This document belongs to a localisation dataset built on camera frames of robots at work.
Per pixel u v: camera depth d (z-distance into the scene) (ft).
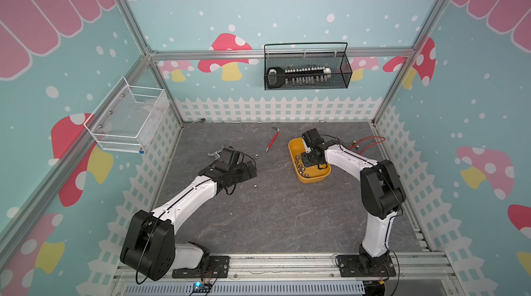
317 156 2.34
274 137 3.69
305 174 3.25
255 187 3.09
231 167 2.21
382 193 1.67
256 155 3.46
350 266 2.42
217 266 2.44
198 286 2.39
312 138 2.54
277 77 2.95
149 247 1.35
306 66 3.03
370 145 3.52
